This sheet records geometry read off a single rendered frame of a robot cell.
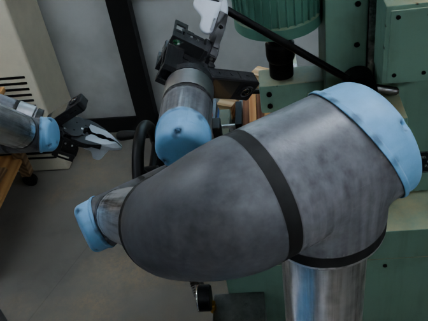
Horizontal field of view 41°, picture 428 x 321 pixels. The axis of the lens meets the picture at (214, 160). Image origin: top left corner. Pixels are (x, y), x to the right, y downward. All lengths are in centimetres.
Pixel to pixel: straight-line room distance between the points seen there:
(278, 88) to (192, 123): 50
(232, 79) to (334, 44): 29
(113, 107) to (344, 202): 258
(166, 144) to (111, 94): 219
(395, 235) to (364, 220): 81
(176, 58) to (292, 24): 29
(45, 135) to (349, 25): 65
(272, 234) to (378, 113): 13
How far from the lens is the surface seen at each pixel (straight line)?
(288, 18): 110
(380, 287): 143
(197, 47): 93
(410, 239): 132
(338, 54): 117
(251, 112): 132
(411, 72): 107
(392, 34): 103
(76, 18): 278
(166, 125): 77
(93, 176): 283
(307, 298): 60
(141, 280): 231
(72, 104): 137
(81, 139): 139
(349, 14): 113
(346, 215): 48
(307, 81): 124
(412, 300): 149
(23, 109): 141
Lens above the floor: 174
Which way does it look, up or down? 39 degrees down
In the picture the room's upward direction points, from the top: 10 degrees counter-clockwise
